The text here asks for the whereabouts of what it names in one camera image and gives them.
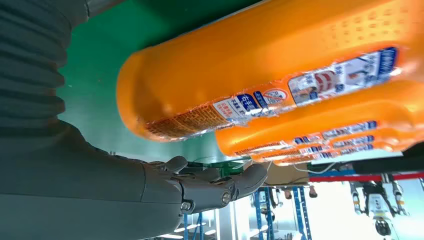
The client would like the green table mat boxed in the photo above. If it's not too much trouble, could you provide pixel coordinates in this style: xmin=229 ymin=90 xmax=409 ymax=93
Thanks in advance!
xmin=56 ymin=0 xmax=266 ymax=167

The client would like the blue shelving rack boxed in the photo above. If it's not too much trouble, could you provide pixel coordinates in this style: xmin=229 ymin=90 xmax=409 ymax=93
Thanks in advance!
xmin=182 ymin=187 xmax=314 ymax=240

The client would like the brown cardboard box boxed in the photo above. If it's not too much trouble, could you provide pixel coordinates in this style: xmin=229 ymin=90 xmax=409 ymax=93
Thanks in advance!
xmin=264 ymin=162 xmax=311 ymax=186

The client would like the red bar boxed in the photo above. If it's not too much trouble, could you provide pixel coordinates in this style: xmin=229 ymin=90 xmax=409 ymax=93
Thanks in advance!
xmin=308 ymin=172 xmax=424 ymax=184

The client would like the white table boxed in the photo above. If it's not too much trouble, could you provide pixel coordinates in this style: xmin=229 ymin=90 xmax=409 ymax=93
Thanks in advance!
xmin=311 ymin=150 xmax=403 ymax=166

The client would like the hanging humanoid robot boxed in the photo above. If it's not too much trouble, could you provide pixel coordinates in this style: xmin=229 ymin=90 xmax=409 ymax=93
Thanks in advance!
xmin=349 ymin=173 xmax=408 ymax=238

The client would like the white cable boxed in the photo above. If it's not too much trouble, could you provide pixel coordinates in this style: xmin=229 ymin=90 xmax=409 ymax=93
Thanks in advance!
xmin=293 ymin=161 xmax=337 ymax=175

